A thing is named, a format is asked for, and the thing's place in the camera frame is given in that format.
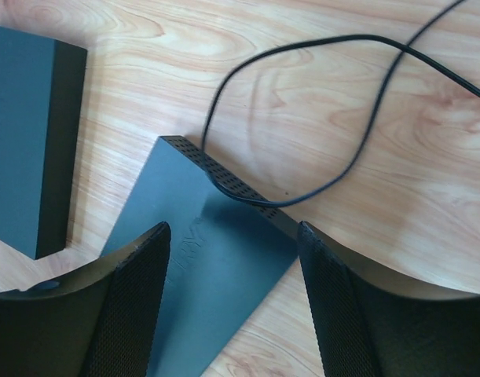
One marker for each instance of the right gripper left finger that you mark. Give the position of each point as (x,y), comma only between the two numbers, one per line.
(97,320)

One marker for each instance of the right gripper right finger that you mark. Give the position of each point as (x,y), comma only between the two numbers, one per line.
(371,320)

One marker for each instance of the black network switch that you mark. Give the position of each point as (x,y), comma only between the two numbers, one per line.
(225,256)
(41,86)

